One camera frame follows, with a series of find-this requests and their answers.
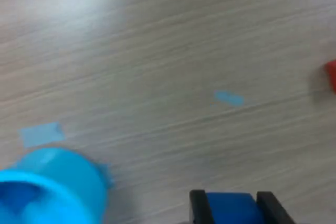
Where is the blue plastic cup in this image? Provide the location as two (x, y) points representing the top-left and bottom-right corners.
(0, 147), (113, 224)

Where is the blue-grey tape mark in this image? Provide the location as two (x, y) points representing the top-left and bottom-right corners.
(213, 89), (245, 109)
(17, 121), (66, 149)

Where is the blue cube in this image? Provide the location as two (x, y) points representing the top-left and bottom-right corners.
(206, 192), (266, 224)

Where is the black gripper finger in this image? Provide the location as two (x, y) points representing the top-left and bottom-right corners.
(189, 189), (216, 224)
(256, 191), (299, 224)

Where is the red cube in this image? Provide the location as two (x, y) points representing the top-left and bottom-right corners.
(323, 60), (336, 92)

